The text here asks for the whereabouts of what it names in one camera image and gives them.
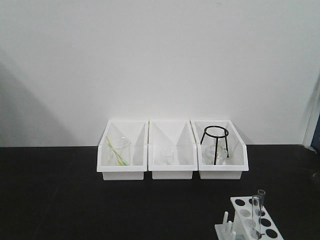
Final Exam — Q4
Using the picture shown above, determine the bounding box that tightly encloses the right white plastic bin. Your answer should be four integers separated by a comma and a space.
190, 120, 249, 180

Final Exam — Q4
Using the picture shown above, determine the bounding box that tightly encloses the white test tube rack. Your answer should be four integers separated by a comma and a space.
214, 196, 283, 240

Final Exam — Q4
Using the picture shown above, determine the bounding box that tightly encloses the blue grey pegboard drying rack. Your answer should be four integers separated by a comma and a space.
310, 90, 320, 152

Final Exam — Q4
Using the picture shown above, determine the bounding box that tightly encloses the glass flask in bin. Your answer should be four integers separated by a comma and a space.
204, 145, 228, 166

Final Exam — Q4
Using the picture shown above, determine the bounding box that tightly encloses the large glass beaker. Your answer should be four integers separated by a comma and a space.
107, 136, 131, 166

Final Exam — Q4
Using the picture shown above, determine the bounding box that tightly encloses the small glass beaker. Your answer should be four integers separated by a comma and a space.
160, 148, 175, 165

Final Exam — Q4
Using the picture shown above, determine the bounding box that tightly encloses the black wire tripod stand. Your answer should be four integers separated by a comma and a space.
200, 125, 229, 162

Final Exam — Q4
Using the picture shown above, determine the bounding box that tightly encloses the clear glass test tube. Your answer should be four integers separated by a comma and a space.
257, 189, 266, 217
251, 195, 262, 240

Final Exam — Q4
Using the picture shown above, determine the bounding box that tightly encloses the yellow green stirring rod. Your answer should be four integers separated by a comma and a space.
106, 136, 128, 166

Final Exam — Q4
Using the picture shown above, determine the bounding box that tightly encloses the middle white plastic bin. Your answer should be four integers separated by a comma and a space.
147, 120, 198, 180

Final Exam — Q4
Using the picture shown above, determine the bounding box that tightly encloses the left white plastic bin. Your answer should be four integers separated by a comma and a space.
96, 120, 149, 181

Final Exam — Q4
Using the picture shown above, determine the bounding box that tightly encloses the white plastic bin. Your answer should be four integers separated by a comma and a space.
96, 120, 149, 181
147, 120, 198, 180
190, 120, 249, 180

